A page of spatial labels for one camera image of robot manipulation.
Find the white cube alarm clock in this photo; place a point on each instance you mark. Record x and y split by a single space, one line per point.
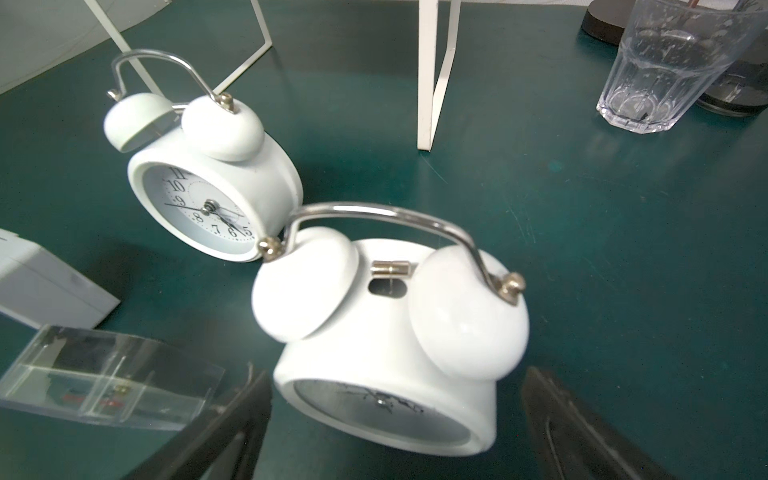
38 288

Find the dark metal jewelry stand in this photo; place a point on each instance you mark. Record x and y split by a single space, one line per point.
720 60

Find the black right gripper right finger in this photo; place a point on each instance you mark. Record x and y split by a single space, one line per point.
572 441

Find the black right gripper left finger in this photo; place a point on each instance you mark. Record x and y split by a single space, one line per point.
241 416

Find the yellow wooden two-tier shelf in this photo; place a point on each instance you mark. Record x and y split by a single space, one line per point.
432 81

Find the white twin-bell alarm clock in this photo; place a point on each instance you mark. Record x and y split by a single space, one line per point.
396 327

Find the clear drinking glass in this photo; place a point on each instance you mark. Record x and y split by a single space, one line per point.
666 66

